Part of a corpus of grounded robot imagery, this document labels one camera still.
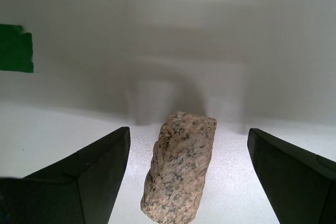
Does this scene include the speckled granite rock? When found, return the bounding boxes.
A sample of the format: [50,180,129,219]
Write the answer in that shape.
[140,111,218,224]

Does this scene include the green tape square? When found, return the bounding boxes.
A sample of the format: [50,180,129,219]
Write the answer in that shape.
[0,24,34,73]

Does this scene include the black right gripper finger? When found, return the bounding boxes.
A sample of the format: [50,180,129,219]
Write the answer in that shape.
[0,126,131,224]
[248,128,336,224]

